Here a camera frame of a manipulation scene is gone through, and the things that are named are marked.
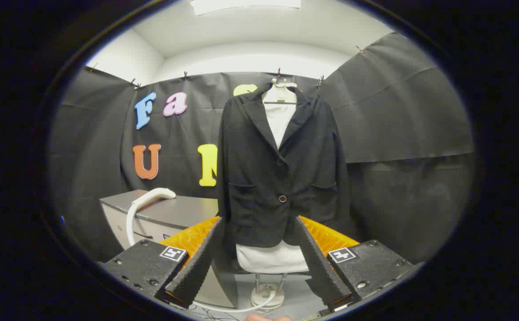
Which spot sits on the white garment steamer head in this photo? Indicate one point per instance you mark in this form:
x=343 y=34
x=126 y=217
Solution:
x=161 y=193

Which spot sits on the ceiling light panel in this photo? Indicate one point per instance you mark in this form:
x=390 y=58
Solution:
x=241 y=5

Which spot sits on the row of backdrop clips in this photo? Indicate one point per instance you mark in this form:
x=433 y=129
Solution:
x=279 y=72

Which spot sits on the black suit jacket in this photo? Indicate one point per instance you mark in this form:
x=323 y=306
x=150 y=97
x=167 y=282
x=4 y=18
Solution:
x=259 y=178

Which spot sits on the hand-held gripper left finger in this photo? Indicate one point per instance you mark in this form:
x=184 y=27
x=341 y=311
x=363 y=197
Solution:
x=197 y=267

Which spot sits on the black backdrop cloth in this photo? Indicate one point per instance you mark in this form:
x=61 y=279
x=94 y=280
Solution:
x=397 y=111

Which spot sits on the cream plastic hanger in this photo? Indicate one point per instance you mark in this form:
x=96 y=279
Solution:
x=279 y=94

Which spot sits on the garment steamer stand base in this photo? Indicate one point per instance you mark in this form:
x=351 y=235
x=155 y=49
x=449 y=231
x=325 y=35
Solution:
x=266 y=295

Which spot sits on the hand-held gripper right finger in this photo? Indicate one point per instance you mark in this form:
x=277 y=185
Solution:
x=319 y=267

